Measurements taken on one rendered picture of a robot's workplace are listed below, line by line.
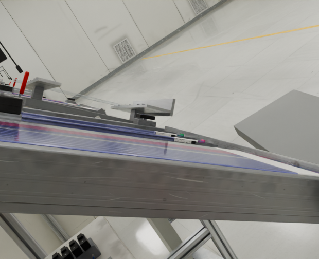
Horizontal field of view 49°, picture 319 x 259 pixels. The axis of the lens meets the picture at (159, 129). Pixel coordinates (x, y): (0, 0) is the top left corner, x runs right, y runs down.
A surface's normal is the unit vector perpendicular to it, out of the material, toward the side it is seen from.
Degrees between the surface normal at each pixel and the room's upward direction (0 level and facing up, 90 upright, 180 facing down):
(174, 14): 91
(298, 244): 0
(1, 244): 90
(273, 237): 0
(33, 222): 90
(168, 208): 90
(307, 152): 0
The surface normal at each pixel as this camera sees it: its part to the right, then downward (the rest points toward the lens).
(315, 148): -0.49, -0.81
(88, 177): 0.40, 0.11
